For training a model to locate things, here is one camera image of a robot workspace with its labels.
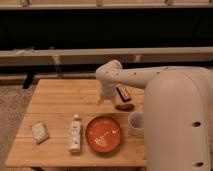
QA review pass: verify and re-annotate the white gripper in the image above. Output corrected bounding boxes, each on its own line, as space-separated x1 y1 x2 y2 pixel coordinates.
97 82 120 106

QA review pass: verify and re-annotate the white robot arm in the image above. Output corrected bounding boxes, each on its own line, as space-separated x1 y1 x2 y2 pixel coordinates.
95 60 213 171

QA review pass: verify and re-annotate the orange ceramic bowl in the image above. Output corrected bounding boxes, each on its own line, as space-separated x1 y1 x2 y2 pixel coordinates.
85 116 122 153

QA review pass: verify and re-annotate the white plastic cup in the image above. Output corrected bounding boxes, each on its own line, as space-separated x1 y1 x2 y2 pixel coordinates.
128 112 143 136

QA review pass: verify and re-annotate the wooden table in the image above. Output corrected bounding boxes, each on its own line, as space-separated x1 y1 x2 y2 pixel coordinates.
6 79 146 167

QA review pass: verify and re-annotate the white squeeze bottle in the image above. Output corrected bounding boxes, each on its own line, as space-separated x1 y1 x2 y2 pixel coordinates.
69 114 82 153

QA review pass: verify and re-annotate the white wrapped snack packet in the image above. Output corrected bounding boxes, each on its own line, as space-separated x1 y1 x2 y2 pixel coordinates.
31 122 49 144

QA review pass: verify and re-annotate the long white bench rail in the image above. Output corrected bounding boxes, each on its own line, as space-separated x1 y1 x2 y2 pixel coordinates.
0 47 213 66

